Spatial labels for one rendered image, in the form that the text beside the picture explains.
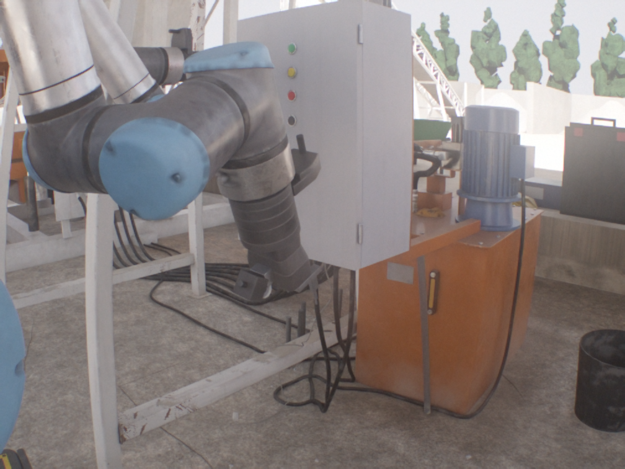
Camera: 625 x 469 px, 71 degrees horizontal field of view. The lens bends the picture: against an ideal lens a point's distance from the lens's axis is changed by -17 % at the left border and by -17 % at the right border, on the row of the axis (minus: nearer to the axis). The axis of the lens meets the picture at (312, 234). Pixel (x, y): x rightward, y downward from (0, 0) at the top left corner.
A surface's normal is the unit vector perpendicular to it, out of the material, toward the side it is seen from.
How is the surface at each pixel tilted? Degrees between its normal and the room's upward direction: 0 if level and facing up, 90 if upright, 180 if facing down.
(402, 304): 90
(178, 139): 58
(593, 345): 82
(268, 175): 105
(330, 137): 90
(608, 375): 98
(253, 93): 76
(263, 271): 25
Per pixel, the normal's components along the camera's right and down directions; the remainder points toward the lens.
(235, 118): 0.87, -0.05
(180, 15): 0.69, 0.48
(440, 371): -0.62, 0.18
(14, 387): 0.91, 0.18
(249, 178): -0.04, 0.60
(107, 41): 0.56, 0.25
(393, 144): 0.73, 0.16
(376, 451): 0.00, -0.97
